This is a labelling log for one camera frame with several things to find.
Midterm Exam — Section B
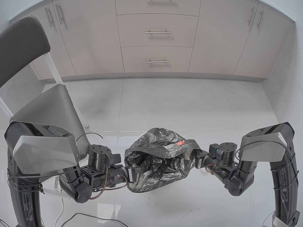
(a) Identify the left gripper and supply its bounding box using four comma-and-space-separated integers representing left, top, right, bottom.
108, 166, 138, 186

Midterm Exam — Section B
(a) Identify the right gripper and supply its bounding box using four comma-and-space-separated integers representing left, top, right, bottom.
196, 154, 220, 170

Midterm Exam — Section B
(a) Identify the black plastic bag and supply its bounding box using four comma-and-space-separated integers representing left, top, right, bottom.
124, 127, 209, 193

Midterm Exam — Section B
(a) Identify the grey chair with white legs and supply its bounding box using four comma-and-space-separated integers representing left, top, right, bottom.
0, 16, 90, 198

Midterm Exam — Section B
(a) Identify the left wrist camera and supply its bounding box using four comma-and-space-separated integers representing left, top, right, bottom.
105, 153, 123, 168

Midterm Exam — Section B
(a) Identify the black cable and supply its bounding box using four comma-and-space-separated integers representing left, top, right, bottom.
56, 212, 129, 227
7, 132, 105, 180
259, 215, 275, 227
235, 141, 295, 167

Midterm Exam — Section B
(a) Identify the white cable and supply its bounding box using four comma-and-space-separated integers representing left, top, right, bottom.
55, 197, 66, 227

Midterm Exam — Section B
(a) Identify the beige cabinet with metal handles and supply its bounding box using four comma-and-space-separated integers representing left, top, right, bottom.
9, 0, 296, 81

